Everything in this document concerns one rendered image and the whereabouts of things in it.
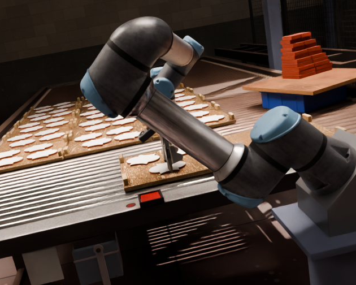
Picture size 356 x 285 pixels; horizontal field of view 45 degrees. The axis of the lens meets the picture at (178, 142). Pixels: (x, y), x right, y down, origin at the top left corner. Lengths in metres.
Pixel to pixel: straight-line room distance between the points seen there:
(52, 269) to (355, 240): 0.88
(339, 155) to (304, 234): 0.22
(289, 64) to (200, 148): 1.43
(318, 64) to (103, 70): 1.65
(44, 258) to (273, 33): 2.55
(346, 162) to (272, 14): 2.44
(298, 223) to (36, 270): 0.79
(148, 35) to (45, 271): 0.81
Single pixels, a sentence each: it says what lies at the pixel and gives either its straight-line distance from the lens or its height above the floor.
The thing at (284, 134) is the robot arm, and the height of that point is 1.15.
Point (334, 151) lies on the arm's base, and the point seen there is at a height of 1.07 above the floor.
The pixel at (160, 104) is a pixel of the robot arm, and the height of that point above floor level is 1.26.
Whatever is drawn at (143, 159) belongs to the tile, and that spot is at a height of 0.94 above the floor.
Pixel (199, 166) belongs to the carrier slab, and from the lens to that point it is 1.52.
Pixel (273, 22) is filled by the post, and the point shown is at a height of 1.30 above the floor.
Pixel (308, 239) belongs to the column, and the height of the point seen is 0.87.
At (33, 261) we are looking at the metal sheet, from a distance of 1.42.
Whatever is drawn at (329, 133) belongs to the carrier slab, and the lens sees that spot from 1.72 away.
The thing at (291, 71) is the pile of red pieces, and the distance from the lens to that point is 2.38.
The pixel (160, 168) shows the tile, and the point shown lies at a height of 0.94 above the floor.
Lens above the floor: 1.44
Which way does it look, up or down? 16 degrees down
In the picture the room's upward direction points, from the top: 10 degrees counter-clockwise
